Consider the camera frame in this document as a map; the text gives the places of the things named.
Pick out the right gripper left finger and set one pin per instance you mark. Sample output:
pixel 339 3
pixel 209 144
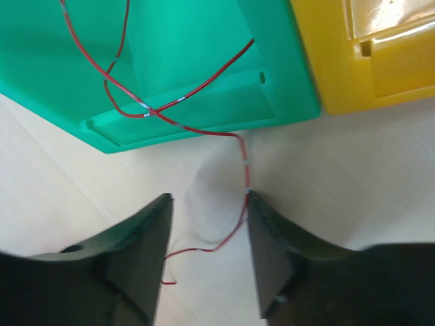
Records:
pixel 112 278

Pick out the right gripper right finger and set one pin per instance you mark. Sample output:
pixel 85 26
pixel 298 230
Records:
pixel 302 279

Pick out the right green bin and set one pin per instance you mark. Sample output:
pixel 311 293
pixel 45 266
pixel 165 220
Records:
pixel 120 75

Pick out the yellow bin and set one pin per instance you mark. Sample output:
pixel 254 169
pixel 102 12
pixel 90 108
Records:
pixel 368 54

